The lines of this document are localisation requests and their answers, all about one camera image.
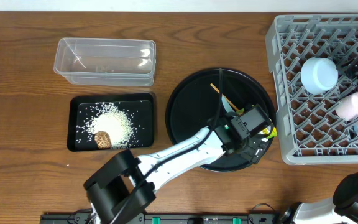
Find yellow snack wrapper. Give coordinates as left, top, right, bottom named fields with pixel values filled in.
left=236, top=105, right=277, bottom=139

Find pink cup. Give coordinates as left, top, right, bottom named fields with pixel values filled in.
left=335, top=92, right=358, bottom=121

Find white plastic spoon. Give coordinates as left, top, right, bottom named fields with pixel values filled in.
left=221, top=97, right=234, bottom=113

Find light blue bowl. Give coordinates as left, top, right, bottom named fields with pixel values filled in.
left=300, top=58, right=339, bottom=95

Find rice grains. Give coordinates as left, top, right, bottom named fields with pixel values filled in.
left=75, top=102, right=140, bottom=150

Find brown food scrap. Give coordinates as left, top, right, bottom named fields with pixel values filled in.
left=94, top=131, right=111, bottom=149

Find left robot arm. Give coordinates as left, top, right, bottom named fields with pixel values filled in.
left=84, top=116, right=273, bottom=223

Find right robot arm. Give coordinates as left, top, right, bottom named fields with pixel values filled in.
left=278, top=60, right=358, bottom=223

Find grey dishwasher rack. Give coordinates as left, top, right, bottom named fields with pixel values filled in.
left=265, top=14, right=358, bottom=165

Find wooden chopstick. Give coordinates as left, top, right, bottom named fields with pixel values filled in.
left=210, top=83, right=239, bottom=112

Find round black serving tray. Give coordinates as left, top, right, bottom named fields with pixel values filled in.
left=165, top=68, right=276, bottom=172

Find black rectangular tray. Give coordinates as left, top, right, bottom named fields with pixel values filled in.
left=67, top=93, right=154, bottom=152

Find clear plastic bin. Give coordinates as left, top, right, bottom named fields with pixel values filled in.
left=53, top=37, right=157, bottom=86

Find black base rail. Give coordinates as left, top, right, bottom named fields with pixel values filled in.
left=40, top=213, right=277, bottom=224

